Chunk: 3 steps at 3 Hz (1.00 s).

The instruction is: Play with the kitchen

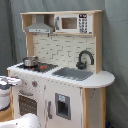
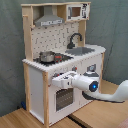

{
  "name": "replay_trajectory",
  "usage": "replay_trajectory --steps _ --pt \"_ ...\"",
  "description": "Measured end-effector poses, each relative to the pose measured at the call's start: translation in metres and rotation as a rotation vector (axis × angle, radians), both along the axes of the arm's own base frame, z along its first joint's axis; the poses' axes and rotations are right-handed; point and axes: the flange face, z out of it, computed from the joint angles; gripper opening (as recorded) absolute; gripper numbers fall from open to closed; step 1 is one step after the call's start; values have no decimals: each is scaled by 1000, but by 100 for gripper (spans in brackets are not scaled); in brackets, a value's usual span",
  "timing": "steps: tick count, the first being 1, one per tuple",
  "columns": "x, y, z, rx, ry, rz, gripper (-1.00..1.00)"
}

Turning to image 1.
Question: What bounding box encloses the wooden toy kitchen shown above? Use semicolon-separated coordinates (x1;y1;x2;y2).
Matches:
8;10;115;128

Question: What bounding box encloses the black toy faucet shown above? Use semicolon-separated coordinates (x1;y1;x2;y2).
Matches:
76;50;94;70

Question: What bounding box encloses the small metal toy pot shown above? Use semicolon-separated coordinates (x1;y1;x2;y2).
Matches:
23;56;38;67

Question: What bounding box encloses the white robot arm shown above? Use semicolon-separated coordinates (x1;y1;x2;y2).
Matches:
0;76;41;128

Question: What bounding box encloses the white toy fridge door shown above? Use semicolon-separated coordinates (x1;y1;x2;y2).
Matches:
46;81;82;128

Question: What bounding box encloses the black toy stovetop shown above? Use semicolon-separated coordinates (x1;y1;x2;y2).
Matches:
20;62;56;73

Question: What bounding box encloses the grey toy sink basin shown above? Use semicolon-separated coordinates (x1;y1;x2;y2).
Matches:
53;67;92;81

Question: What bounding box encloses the grey toy range hood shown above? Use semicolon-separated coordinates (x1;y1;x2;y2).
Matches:
25;15;54;34

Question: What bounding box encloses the white toy microwave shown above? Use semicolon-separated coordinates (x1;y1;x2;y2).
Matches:
55;14;92;33

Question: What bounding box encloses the toy oven door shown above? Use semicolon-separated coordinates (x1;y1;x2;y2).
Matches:
12;86;44;119

